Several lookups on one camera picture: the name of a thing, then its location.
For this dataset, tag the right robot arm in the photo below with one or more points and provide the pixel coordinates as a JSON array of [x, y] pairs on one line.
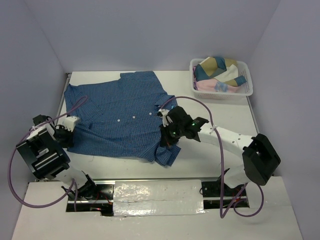
[[259, 158]]

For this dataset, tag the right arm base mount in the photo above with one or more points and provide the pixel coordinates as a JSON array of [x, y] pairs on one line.
[[211, 192]]

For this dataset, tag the blue checked long sleeve shirt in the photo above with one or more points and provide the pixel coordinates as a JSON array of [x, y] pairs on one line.
[[119, 118]]

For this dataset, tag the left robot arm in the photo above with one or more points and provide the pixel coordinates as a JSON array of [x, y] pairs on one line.
[[44, 153]]

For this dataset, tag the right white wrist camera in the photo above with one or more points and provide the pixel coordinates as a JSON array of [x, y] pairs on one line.
[[163, 114]]

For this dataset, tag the teal tan patterned shirt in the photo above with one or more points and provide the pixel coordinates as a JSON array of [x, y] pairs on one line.
[[210, 64]]

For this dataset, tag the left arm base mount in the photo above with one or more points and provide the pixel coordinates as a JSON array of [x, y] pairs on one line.
[[101, 201]]

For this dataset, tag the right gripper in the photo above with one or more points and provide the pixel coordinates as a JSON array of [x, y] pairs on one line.
[[166, 140]]

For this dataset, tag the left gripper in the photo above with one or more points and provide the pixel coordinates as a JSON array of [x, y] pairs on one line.
[[69, 143]]

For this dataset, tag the white plastic laundry basket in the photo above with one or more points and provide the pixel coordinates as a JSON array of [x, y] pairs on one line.
[[244, 91]]

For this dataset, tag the pink shirt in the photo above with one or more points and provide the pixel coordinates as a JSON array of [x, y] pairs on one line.
[[223, 81]]

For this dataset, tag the silver foil tape panel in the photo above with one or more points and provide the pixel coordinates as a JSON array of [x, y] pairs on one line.
[[157, 198]]

